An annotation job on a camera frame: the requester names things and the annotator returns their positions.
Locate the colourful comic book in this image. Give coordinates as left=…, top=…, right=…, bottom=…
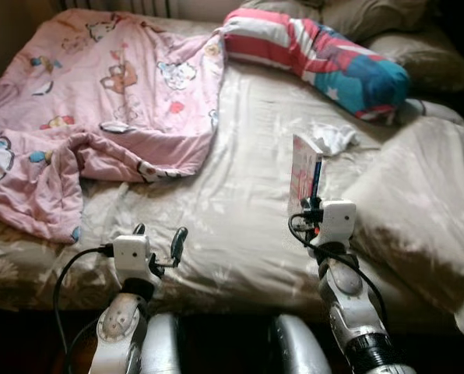
left=288, top=134, right=325, bottom=219

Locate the pink cartoon print quilt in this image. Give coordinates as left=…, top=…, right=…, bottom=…
left=0, top=8, right=227, bottom=244

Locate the white crumpled cloth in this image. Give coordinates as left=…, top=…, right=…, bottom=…
left=310, top=122, right=360, bottom=157

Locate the bed with beige floral sheet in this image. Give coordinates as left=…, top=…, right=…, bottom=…
left=0, top=8, right=464, bottom=312

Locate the silver robot left leg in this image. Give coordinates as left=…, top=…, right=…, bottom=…
left=142, top=312, right=185, bottom=374

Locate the large beige pillow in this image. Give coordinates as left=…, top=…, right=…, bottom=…
left=343, top=117, right=464, bottom=340

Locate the red white blue striped pillow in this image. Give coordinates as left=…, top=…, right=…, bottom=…
left=220, top=8, right=410, bottom=122

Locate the small beige pillow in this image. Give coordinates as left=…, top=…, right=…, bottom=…
left=318, top=0, right=431, bottom=41
left=384, top=31, right=464, bottom=96

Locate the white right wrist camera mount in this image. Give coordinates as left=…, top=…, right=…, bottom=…
left=318, top=200, right=357, bottom=249

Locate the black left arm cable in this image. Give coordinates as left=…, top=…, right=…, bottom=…
left=53, top=243, right=116, bottom=374

